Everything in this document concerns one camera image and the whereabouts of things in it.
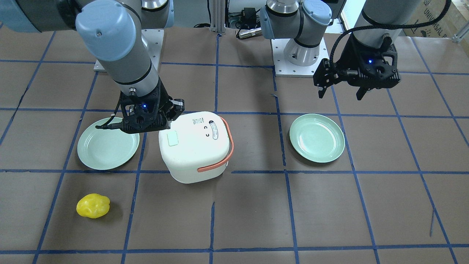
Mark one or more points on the black power adapter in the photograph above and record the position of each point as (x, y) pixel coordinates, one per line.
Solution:
(248, 14)

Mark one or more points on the aluminium frame post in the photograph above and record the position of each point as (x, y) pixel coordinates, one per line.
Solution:
(218, 12)

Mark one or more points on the white rice cooker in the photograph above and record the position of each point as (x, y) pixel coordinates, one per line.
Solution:
(196, 147)

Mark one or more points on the green plate centre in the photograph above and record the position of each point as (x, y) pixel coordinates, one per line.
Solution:
(317, 138)

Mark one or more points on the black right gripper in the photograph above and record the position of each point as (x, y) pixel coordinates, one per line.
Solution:
(163, 103)

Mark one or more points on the green plate near lemon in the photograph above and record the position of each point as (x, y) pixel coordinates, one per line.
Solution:
(106, 149)

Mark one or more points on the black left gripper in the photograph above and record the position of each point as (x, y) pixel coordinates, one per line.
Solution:
(349, 55)

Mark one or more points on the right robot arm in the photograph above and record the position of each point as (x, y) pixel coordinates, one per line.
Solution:
(112, 32)

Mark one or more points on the yellow lemon toy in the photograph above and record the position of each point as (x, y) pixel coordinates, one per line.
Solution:
(93, 206)

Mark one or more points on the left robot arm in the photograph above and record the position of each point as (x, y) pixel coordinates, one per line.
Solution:
(306, 21)

